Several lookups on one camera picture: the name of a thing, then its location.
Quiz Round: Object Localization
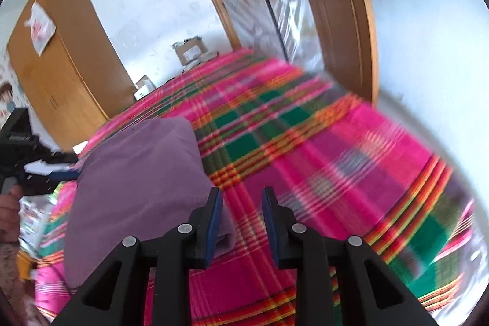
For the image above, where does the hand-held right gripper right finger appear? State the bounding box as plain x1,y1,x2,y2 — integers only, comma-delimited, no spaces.
261,186,438,326

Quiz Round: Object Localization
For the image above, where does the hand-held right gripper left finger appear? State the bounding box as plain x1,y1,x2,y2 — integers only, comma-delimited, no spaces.
51,187,224,326

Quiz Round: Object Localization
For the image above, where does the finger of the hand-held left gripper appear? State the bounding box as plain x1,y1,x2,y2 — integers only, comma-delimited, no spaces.
40,151,79,164
23,170,81,189

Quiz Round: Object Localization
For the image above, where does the purple fleece top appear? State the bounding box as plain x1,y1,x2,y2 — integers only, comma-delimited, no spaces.
63,118,235,290

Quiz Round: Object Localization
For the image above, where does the person's left hand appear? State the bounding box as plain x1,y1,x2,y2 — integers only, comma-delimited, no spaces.
0,184,23,244

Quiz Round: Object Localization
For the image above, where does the pink green plaid bed sheet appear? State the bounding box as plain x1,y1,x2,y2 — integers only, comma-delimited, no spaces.
34,48,474,326

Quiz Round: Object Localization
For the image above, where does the wooden wardrobe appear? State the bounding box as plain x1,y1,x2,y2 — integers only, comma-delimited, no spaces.
7,0,136,153

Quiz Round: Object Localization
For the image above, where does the white box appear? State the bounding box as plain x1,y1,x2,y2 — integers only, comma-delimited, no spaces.
134,76,155,101

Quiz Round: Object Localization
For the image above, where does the white red plastic bag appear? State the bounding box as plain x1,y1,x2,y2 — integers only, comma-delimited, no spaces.
25,1,57,56

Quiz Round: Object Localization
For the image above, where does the cardboard box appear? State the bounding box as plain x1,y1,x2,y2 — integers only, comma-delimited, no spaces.
172,37,209,66

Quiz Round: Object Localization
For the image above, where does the wooden door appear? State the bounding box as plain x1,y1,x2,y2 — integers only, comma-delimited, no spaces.
281,0,380,105

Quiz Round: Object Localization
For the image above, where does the cartoon couple wall sticker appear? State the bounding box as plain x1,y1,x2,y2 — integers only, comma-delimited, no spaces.
0,59,20,128

